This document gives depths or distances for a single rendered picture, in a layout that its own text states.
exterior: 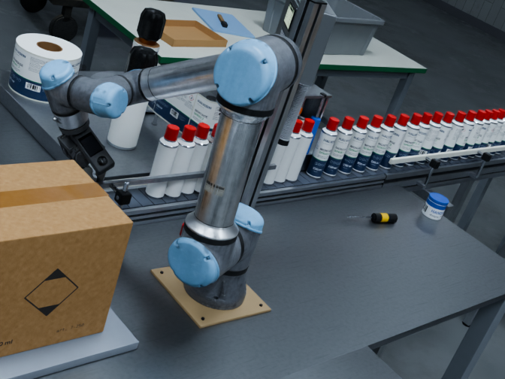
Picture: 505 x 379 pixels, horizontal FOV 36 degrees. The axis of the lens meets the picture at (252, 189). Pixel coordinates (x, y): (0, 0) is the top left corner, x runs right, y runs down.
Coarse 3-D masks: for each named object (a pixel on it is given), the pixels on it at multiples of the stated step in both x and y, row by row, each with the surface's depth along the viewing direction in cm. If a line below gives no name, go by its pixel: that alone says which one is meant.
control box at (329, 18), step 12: (288, 0) 199; (300, 0) 191; (324, 0) 200; (324, 24) 189; (288, 36) 190; (324, 36) 190; (312, 48) 191; (324, 48) 192; (312, 60) 193; (312, 72) 194; (312, 84) 196
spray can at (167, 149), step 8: (168, 128) 198; (176, 128) 199; (168, 136) 199; (176, 136) 199; (160, 144) 200; (168, 144) 199; (176, 144) 200; (160, 152) 200; (168, 152) 200; (176, 152) 202; (160, 160) 201; (168, 160) 201; (152, 168) 204; (160, 168) 202; (168, 168) 203; (152, 184) 204; (160, 184) 204; (152, 192) 205; (160, 192) 205
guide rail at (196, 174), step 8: (272, 168) 228; (152, 176) 199; (160, 176) 200; (168, 176) 202; (176, 176) 203; (184, 176) 205; (192, 176) 207; (200, 176) 209; (104, 184) 188; (120, 184) 192; (136, 184) 195
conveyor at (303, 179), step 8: (304, 176) 248; (336, 176) 256; (344, 176) 258; (352, 176) 260; (360, 176) 262; (280, 184) 238; (288, 184) 239; (296, 184) 241; (304, 184) 243; (112, 192) 202; (136, 192) 206; (144, 192) 208; (136, 200) 203; (144, 200) 204; (152, 200) 205; (160, 200) 206; (168, 200) 208; (176, 200) 209; (184, 200) 210; (128, 208) 198
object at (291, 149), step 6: (300, 120) 232; (300, 126) 230; (294, 132) 231; (294, 138) 231; (300, 138) 232; (294, 144) 232; (288, 150) 233; (294, 150) 233; (288, 156) 234; (282, 162) 235; (288, 162) 235; (282, 168) 235; (288, 168) 236; (282, 174) 236; (276, 180) 237; (282, 180) 238
